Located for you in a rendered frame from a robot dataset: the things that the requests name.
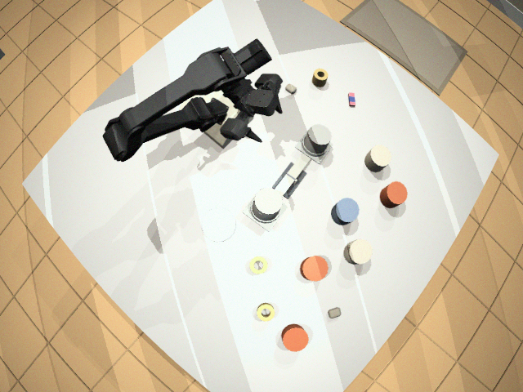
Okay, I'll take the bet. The tan roll of tape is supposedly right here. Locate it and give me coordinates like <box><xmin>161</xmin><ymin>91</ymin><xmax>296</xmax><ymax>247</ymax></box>
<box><xmin>311</xmin><ymin>69</ymin><xmax>329</xmax><ymax>87</ymax></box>

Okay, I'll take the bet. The brown cylinder with orange top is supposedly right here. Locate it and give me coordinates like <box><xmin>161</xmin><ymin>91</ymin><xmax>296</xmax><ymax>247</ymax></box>
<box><xmin>300</xmin><ymin>256</ymin><xmax>328</xmax><ymax>281</ymax></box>
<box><xmin>281</xmin><ymin>323</ymin><xmax>309</xmax><ymax>352</ymax></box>

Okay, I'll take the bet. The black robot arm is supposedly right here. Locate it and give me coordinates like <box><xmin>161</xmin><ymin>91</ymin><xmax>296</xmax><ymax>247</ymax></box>
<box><xmin>102</xmin><ymin>38</ymin><xmax>279</xmax><ymax>162</ymax></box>

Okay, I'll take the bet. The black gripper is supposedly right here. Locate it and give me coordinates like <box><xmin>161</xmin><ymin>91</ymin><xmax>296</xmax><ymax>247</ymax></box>
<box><xmin>220</xmin><ymin>73</ymin><xmax>283</xmax><ymax>143</ymax></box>

